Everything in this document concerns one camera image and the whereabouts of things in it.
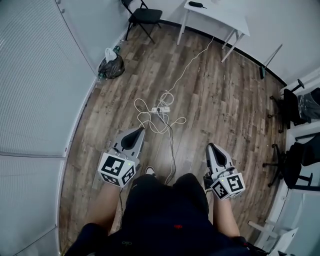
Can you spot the person's white shoe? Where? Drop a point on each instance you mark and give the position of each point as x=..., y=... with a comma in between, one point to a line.
x=149, y=171

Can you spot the white plastic bag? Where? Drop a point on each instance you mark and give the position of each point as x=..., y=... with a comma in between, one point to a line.
x=110, y=54

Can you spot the green bottle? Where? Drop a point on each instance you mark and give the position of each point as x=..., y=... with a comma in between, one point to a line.
x=117, y=49

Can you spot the black office chair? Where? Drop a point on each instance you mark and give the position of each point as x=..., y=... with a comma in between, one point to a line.
x=290, y=107
x=292, y=165

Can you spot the person's left forearm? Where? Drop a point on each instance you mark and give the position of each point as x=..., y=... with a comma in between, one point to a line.
x=105, y=205

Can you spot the black case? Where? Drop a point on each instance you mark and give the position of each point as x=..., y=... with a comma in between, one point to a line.
x=196, y=4

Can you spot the black garbage bag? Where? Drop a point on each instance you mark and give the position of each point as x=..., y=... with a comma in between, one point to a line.
x=112, y=67

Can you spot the person's right forearm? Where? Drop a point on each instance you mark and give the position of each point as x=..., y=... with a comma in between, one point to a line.
x=225, y=215

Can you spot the person's black clothing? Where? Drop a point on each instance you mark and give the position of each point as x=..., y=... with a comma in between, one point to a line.
x=162, y=212

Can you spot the white table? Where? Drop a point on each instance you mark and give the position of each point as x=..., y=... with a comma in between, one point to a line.
x=225, y=17

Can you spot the green broom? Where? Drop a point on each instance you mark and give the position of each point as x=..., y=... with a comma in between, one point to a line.
x=262, y=72

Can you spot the black folding chair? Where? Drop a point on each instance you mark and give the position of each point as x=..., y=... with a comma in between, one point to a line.
x=145, y=13

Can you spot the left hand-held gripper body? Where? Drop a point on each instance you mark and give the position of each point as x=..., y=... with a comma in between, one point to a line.
x=130, y=153

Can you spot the white power strip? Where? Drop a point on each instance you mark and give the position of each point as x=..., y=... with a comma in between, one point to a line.
x=162, y=109

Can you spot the clear plastic bottle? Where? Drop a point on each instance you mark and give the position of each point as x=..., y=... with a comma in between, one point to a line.
x=99, y=77

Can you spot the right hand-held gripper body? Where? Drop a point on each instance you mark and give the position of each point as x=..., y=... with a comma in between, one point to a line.
x=215, y=157

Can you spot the plastic wrapped bundle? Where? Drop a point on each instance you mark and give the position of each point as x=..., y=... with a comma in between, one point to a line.
x=310, y=105

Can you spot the white frame furniture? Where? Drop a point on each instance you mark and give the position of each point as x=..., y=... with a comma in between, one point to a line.
x=267, y=230

